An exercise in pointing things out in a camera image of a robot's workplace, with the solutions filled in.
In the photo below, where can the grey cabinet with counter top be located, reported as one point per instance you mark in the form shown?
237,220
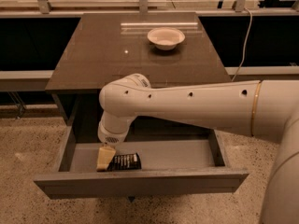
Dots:
107,47

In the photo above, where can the white paper bowl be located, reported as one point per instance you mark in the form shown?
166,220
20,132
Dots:
165,38

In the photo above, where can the black rxbar chocolate wrapper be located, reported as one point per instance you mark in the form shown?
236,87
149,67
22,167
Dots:
125,162

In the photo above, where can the open grey top drawer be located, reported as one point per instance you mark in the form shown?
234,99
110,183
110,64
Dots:
176,159

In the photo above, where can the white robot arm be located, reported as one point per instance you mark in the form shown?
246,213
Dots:
268,110

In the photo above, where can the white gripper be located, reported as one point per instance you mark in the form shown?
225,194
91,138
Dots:
109,136

